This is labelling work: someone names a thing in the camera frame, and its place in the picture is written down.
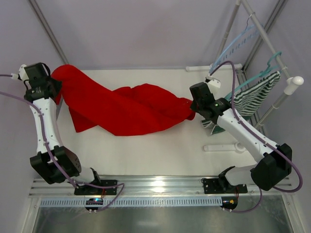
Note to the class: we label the white clothes rack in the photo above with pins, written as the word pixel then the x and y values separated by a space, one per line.
pixel 288 116

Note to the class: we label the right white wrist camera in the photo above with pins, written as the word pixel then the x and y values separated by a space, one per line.
pixel 214 85

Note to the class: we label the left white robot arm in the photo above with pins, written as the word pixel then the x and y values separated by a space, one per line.
pixel 53 161

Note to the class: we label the teal hanger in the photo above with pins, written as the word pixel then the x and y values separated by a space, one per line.
pixel 268 70

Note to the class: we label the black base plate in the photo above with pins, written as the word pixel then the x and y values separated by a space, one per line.
pixel 218 186
pixel 101 187

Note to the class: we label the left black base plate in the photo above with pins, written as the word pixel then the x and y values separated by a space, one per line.
pixel 101 187

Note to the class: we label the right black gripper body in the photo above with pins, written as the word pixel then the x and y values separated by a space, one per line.
pixel 195 105

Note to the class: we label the red trousers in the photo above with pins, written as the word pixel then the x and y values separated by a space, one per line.
pixel 126 111

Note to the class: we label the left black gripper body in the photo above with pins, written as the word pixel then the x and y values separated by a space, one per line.
pixel 54 85

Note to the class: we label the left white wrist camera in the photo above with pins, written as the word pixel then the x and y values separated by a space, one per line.
pixel 21 74

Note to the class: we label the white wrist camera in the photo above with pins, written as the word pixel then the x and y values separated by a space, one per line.
pixel 21 74
pixel 214 85

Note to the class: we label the slotted cable duct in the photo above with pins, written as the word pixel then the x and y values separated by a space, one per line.
pixel 132 202

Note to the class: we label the green white striped garment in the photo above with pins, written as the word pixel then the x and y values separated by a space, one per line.
pixel 249 99

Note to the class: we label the light blue hanger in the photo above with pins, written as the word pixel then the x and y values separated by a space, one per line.
pixel 246 35

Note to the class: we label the aluminium mounting rail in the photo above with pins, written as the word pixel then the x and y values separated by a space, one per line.
pixel 140 186

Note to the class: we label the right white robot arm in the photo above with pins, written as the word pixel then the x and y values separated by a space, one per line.
pixel 272 160

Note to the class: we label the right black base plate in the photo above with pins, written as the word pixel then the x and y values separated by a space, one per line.
pixel 218 186

